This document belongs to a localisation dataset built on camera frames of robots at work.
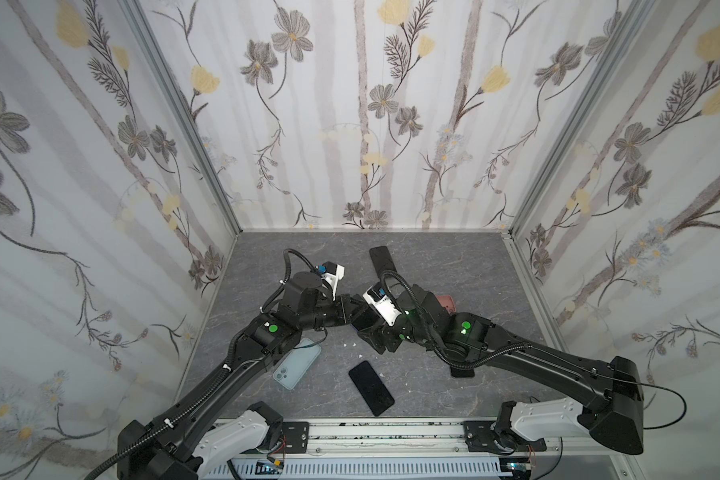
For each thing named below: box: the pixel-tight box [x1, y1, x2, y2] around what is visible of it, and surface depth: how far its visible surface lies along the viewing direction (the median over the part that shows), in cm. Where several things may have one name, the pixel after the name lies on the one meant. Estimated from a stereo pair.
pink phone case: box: [436, 294, 457, 314], surface depth 103 cm
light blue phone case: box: [273, 338, 321, 390], surface depth 88 cm
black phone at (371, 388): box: [348, 361, 395, 416], surface depth 83 cm
